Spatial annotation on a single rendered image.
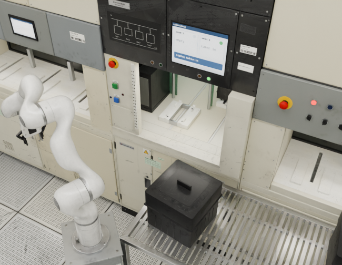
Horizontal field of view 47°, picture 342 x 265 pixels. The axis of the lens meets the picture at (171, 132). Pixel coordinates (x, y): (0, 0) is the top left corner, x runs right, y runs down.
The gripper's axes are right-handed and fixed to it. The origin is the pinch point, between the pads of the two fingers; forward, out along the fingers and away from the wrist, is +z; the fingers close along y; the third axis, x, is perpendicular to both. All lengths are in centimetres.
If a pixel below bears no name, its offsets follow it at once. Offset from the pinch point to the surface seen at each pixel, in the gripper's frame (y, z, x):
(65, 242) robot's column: -11, 25, -54
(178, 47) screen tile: 68, -55, -43
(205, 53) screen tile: 74, -55, -56
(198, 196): 47, 0, -87
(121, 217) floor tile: 45, 101, -5
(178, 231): 35, 16, -88
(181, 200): 39, 0, -84
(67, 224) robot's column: -6, 25, -45
